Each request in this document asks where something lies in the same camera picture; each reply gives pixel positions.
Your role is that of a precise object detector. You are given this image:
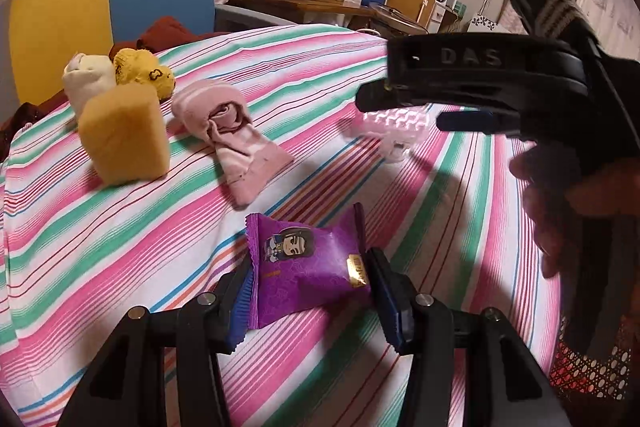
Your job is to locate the right hand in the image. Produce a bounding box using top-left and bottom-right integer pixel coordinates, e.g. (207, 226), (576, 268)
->
(509, 150), (639, 279)

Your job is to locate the yellow rolled sock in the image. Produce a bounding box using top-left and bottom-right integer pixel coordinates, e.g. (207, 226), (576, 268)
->
(113, 48), (176, 102)

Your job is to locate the purple snack packet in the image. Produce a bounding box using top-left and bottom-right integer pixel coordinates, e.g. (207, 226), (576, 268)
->
(245, 202), (370, 329)

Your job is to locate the orange sponge block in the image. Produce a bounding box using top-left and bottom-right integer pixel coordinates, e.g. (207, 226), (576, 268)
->
(78, 83), (170, 185)

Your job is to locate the dark red blanket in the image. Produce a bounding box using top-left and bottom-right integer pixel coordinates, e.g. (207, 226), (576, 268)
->
(1, 16), (226, 161)

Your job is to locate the wooden desk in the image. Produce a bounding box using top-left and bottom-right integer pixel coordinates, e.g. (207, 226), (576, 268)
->
(228, 0), (374, 29)

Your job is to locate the pink striped sock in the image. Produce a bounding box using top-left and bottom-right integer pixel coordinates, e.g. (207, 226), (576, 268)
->
(171, 80), (294, 208)

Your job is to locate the grey yellow blue headboard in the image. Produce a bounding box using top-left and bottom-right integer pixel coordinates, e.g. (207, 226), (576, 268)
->
(1, 0), (215, 119)

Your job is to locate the cream rolled sock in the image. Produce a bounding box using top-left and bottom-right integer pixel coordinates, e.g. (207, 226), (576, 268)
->
(62, 53), (116, 118)

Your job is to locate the striped bed sheet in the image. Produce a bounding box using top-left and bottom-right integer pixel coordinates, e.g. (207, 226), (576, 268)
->
(1, 25), (560, 426)

